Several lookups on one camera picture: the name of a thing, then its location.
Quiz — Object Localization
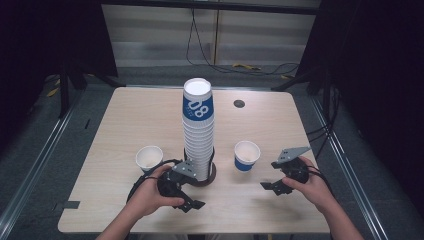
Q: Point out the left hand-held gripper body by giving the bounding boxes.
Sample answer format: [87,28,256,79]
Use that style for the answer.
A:
[157,159,198,198]

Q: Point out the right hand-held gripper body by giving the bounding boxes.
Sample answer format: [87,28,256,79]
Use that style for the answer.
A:
[271,146,312,184]

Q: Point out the dark round cup holder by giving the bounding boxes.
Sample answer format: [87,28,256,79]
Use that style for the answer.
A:
[183,148,218,188]

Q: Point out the blue white paper cup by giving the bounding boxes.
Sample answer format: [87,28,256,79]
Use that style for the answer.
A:
[135,145,164,174]
[233,140,261,173]

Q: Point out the stack of paper cups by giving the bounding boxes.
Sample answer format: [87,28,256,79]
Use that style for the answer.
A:
[182,77,215,183]

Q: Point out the person's left hand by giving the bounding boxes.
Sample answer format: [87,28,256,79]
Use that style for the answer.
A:
[128,165,185,218]

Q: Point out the person's right hand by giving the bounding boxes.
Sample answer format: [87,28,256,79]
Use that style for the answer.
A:
[282,156,334,213]

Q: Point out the dark curtain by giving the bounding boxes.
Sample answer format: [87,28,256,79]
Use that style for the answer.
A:
[0,0,118,151]
[295,0,424,218]

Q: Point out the black stand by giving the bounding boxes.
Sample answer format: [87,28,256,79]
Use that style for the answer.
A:
[57,63,88,120]

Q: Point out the dark overhead beam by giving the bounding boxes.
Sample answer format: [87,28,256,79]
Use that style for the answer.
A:
[99,0,322,16]

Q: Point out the left hand-held gripper cable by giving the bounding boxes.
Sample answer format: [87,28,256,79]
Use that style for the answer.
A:
[126,158,183,203]

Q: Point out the hand-held gripper cable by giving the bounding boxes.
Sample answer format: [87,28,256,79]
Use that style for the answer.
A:
[126,158,183,203]
[307,165,336,198]

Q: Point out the right hand-held gripper cable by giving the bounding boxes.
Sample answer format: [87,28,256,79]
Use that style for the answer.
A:
[307,165,336,198]

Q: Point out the metal floor rail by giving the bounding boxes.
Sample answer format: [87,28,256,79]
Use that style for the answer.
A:
[309,95,391,240]
[0,89,84,234]

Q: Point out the black floor cables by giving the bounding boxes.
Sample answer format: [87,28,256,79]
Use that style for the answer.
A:
[305,84,342,161]

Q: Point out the black hanging cable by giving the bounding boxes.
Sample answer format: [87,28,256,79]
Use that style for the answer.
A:
[185,8,301,76]

